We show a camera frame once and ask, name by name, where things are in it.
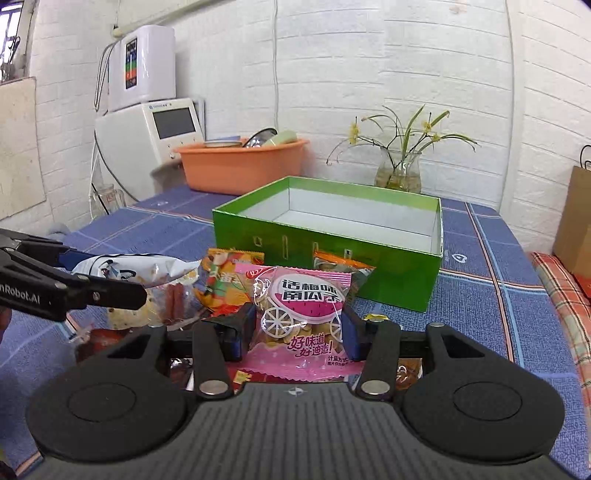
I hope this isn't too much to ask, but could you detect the sausage snack packet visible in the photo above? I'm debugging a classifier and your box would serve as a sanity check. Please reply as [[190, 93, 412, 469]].
[[107, 282, 202, 330]]

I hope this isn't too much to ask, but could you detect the orange plastic basin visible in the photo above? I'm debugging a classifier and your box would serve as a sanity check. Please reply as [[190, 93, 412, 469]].
[[175, 139, 308, 195]]

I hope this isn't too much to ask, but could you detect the white screen appliance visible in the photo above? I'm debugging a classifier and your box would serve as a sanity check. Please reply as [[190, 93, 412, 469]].
[[95, 98, 204, 202]]

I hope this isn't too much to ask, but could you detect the orange plaid cushion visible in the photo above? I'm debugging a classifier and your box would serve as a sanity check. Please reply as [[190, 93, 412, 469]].
[[527, 250, 591, 416]]

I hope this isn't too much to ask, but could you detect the small yellow candy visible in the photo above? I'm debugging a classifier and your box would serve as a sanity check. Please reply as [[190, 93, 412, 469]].
[[363, 313, 389, 323]]

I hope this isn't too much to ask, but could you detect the glass vase with orchid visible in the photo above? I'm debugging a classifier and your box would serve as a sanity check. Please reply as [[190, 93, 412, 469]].
[[325, 106, 479, 194]]

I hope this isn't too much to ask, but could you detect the green open cardboard box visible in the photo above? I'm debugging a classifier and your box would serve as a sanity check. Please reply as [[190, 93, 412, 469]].
[[212, 176, 444, 312]]

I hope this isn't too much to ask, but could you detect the brown paper bag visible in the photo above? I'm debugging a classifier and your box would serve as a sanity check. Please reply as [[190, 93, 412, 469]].
[[553, 144, 591, 279]]

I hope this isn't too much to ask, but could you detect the pink pumpkin seed snack packet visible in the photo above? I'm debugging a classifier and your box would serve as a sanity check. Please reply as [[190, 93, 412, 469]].
[[235, 264, 361, 382]]

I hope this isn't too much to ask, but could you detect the orange chip snack packet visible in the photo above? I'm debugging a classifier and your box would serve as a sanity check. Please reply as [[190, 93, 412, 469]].
[[194, 248, 264, 316]]

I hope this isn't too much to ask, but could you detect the orange brown snack packet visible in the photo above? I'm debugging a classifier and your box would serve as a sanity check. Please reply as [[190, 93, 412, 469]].
[[312, 250, 375, 303]]

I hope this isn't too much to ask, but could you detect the white water purifier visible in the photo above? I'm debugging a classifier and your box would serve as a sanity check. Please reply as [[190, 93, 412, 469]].
[[93, 25, 176, 112]]

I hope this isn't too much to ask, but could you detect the white snack bag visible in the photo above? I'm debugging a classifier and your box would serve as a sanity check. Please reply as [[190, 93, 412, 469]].
[[72, 254, 201, 288]]

